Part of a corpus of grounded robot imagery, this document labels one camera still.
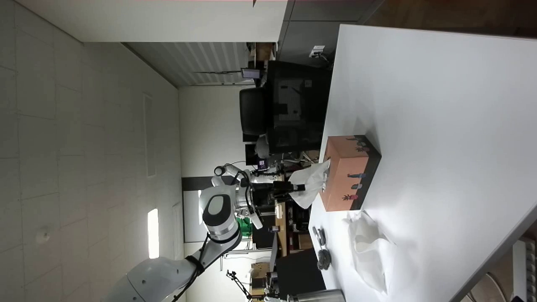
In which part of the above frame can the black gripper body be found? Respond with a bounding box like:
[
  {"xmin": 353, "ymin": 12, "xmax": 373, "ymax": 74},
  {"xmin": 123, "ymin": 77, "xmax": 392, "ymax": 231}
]
[{"xmin": 271, "ymin": 178, "xmax": 294, "ymax": 199}]

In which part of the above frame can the white plastic bag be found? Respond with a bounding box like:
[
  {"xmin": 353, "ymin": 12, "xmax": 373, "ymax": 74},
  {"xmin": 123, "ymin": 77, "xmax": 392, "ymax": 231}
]
[{"xmin": 288, "ymin": 159, "xmax": 333, "ymax": 211}]

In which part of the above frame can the orange tissue box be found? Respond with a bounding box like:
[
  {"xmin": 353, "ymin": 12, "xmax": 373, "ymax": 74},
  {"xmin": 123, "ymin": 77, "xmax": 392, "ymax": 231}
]
[{"xmin": 321, "ymin": 132, "xmax": 383, "ymax": 213}]

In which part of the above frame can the black box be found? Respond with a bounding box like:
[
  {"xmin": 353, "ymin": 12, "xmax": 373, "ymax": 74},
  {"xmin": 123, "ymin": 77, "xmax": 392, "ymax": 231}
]
[{"xmin": 276, "ymin": 246, "xmax": 321, "ymax": 298}]

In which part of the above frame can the wooden shelf board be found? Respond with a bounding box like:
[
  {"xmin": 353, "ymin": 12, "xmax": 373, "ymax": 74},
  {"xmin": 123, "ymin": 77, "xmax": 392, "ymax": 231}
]
[{"xmin": 274, "ymin": 198, "xmax": 291, "ymax": 258}]

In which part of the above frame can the large black monitor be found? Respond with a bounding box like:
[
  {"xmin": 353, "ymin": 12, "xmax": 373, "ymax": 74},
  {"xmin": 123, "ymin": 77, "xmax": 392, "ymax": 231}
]
[{"xmin": 264, "ymin": 59, "xmax": 333, "ymax": 154}]

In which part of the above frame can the small black monitor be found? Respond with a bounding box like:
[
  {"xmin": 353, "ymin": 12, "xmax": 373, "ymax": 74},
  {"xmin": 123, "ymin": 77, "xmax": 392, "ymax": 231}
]
[{"xmin": 239, "ymin": 87, "xmax": 269, "ymax": 142}]

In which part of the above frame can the crumpled clear plastic wrap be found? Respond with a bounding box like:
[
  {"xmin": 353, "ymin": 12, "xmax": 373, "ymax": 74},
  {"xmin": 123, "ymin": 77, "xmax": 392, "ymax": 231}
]
[{"xmin": 345, "ymin": 213, "xmax": 395, "ymax": 297}]

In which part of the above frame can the round stool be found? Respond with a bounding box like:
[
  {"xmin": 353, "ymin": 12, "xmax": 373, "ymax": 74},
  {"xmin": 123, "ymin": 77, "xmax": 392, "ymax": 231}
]
[{"xmin": 469, "ymin": 238, "xmax": 537, "ymax": 302}]

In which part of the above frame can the green equipment frame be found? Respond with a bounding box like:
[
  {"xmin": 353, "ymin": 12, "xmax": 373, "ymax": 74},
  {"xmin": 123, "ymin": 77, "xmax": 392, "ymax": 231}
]
[{"xmin": 237, "ymin": 216, "xmax": 256, "ymax": 238}]

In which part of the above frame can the bright wall light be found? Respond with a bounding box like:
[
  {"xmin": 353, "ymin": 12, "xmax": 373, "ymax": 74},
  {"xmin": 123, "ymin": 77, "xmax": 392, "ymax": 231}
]
[{"xmin": 147, "ymin": 206, "xmax": 162, "ymax": 260}]

